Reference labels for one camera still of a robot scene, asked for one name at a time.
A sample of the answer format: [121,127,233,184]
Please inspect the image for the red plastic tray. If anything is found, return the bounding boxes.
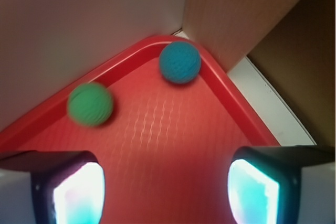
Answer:
[1,36,277,223]

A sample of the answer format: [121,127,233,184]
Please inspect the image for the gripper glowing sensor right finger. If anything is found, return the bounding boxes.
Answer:
[227,145,335,223]

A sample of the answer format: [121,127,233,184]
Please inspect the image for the blue textured ball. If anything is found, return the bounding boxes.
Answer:
[159,41,202,84]

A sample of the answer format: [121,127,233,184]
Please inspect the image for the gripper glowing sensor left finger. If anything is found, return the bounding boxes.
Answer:
[1,151,106,223]

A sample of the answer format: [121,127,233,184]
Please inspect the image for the brown cardboard panel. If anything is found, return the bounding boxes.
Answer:
[182,0,335,145]

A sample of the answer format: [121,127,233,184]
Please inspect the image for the green textured ball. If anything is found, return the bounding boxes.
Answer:
[67,82,114,127]

